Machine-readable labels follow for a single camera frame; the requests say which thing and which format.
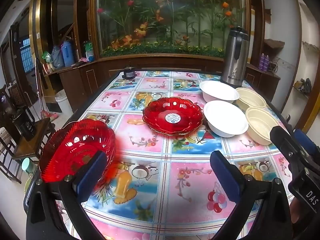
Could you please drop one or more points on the white bowl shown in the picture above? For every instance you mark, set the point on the white bowl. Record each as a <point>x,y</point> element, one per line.
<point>225,115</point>
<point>217,90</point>

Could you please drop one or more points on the blue barred window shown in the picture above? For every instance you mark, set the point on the blue barred window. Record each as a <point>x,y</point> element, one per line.
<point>26,55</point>

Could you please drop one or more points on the purple bottle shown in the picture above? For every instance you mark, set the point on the purple bottle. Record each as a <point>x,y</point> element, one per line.
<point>267,63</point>
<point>261,62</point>

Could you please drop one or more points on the mop with pink head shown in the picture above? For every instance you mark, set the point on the mop with pink head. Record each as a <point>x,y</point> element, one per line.
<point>50,115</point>

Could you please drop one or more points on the white plastic bucket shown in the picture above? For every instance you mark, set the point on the white plastic bucket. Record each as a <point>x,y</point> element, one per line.
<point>63,102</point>

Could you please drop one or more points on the cream ribbed plastic bowl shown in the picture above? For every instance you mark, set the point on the cream ribbed plastic bowl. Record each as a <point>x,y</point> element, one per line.
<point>260,125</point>
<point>250,97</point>

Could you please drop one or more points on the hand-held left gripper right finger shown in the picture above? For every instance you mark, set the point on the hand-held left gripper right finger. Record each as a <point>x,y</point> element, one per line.
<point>223,175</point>

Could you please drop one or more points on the teal lidded cup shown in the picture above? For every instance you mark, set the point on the teal lidded cup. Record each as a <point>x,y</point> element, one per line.
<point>28,166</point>

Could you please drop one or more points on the red scalloped glass plate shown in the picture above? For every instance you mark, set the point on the red scalloped glass plate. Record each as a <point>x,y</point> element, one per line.
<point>65,135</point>

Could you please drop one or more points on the stainless steel thermos jug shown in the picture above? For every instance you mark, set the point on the stainless steel thermos jug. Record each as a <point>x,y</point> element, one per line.
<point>235,60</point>

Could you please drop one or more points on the person's right hand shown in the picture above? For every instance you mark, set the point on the person's right hand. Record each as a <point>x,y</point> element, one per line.
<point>296,211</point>

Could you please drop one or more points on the dark wooden chair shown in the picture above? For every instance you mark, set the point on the dark wooden chair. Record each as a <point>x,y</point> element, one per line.
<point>7,120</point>

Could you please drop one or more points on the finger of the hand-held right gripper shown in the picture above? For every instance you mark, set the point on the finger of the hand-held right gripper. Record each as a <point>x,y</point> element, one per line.
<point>303,140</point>
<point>287,145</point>

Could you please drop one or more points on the pink cloth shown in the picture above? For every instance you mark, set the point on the pink cloth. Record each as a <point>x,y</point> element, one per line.
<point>82,60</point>

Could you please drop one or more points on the small black jar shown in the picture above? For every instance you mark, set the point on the small black jar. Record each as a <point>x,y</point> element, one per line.
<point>128,73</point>

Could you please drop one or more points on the black box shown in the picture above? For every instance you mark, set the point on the black box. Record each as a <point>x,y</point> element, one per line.
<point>23,127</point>

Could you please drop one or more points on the green plastic bag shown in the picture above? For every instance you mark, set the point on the green plastic bag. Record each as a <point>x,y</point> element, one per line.
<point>46,57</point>

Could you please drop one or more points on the blue thermos flask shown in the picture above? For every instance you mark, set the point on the blue thermos flask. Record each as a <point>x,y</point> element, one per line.
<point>68,53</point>

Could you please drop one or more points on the green basin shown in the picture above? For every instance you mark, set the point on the green basin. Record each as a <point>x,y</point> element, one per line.
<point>28,186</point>

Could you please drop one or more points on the pair of dark shoes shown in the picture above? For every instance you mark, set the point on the pair of dark shoes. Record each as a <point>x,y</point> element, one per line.
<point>303,85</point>

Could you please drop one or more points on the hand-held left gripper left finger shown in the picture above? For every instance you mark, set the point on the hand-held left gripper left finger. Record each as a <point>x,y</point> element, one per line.
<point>91,172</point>

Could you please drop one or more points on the dark wooden cabinet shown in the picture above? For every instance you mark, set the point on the dark wooden cabinet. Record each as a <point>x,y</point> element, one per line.
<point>100,75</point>

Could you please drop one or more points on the green printed bottle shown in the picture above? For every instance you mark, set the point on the green printed bottle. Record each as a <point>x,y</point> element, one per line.
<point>88,51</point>

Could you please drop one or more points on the small wooden side table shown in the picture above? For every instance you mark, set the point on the small wooden side table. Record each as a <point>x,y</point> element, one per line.
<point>30,142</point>

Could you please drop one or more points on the colourful printed tablecloth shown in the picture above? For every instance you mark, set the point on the colourful printed tablecloth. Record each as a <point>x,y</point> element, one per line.
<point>190,180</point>

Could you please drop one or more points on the grey-blue thermos flask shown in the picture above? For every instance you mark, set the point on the grey-blue thermos flask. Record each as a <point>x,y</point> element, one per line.
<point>57,57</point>

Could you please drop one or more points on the red scalloped plate with sticker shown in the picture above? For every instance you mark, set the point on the red scalloped plate with sticker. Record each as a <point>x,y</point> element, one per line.
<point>160,115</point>

